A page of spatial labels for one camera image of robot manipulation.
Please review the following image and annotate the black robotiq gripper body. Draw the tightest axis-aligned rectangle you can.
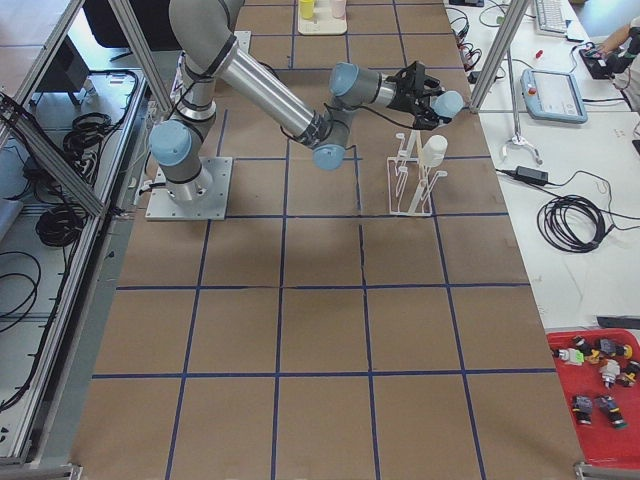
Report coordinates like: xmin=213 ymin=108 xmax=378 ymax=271
xmin=387 ymin=62 xmax=440 ymax=128

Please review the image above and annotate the light blue plastic cup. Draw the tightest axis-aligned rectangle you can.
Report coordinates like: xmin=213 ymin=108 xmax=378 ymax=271
xmin=431 ymin=91 xmax=464 ymax=119

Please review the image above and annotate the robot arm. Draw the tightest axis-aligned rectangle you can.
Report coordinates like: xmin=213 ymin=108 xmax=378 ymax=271
xmin=150 ymin=1 xmax=464 ymax=204

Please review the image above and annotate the pink plastic cup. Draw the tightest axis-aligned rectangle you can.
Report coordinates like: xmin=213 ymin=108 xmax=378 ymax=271
xmin=330 ymin=0 xmax=346 ymax=19

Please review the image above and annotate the yellow plastic cup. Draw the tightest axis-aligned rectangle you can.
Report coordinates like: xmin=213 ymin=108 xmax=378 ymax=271
xmin=299 ymin=0 xmax=315 ymax=20

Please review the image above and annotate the metal claw tool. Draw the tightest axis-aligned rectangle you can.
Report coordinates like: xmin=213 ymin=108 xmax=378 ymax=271
xmin=500 ymin=136 xmax=543 ymax=165

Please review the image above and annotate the black power adapter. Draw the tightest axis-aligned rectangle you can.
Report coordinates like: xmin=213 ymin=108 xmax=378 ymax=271
xmin=514 ymin=166 xmax=549 ymax=186

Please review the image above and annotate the cream bunny tray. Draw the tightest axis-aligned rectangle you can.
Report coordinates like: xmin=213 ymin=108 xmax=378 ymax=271
xmin=296 ymin=0 xmax=348 ymax=36

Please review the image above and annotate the blue teach pendant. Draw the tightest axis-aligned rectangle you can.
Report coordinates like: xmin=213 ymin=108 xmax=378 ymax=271
xmin=520 ymin=68 xmax=588 ymax=124

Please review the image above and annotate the white keyboard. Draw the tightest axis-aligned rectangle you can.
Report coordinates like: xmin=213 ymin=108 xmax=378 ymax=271
xmin=532 ymin=0 xmax=568 ymax=37

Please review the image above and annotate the black pen tool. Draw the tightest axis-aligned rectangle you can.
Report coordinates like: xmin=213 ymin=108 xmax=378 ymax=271
xmin=596 ymin=315 xmax=640 ymax=330

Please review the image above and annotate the red parts bin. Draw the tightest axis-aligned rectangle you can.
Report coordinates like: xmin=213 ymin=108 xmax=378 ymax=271
xmin=547 ymin=329 xmax=639 ymax=470

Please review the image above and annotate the white wire cup rack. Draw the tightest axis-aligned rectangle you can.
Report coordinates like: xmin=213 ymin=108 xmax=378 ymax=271
xmin=386 ymin=130 xmax=448 ymax=217

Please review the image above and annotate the aluminium frame post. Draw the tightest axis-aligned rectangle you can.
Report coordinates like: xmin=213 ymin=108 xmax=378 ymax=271
xmin=469 ymin=0 xmax=529 ymax=113

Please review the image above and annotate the coiled black cable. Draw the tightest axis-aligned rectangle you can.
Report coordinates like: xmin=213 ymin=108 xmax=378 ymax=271
xmin=537 ymin=194 xmax=609 ymax=255

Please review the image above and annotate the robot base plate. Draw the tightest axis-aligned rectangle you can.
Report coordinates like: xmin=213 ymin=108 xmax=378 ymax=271
xmin=146 ymin=157 xmax=233 ymax=221

